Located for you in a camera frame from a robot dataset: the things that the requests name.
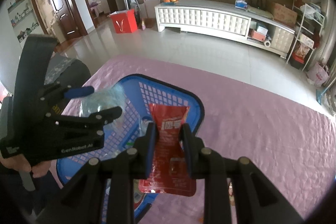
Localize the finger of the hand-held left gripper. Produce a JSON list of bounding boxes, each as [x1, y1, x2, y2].
[[47, 106, 123, 136], [39, 85, 95, 101]]

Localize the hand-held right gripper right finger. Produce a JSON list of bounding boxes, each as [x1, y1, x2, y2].
[[178, 123, 289, 224]]

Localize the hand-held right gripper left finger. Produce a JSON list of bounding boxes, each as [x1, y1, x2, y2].
[[59, 122, 158, 224]]

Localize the light blue snack packet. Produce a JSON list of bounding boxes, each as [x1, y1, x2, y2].
[[79, 85, 126, 122]]

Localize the small red snack packet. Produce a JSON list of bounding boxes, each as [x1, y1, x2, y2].
[[139, 103, 197, 197]]

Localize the blue plastic basket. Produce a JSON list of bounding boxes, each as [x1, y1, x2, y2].
[[56, 74, 205, 216]]

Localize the person's left hand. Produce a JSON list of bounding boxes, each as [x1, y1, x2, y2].
[[0, 158, 50, 178]]

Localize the small orange snack packet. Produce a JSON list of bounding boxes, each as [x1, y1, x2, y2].
[[228, 182, 236, 203]]

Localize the pink tablecloth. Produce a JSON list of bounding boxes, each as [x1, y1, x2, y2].
[[56, 53, 336, 224]]

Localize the red box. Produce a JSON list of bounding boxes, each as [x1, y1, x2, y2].
[[110, 9, 138, 34]]

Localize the brown wooden door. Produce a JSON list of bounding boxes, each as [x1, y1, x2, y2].
[[46, 0, 82, 39]]

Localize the white tufted TV cabinet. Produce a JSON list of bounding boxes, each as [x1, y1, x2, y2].
[[154, 0, 296, 59]]

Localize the orange box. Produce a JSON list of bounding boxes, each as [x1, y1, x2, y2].
[[248, 30, 267, 41]]

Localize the pink bag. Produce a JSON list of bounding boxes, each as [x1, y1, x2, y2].
[[307, 61, 330, 87]]

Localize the cardboard box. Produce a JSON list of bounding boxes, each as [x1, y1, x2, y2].
[[272, 2, 298, 28]]

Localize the white shelf rack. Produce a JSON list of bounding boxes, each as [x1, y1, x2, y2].
[[286, 0, 327, 71]]

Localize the wall shelf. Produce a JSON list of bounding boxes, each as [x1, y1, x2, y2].
[[7, 0, 40, 42]]

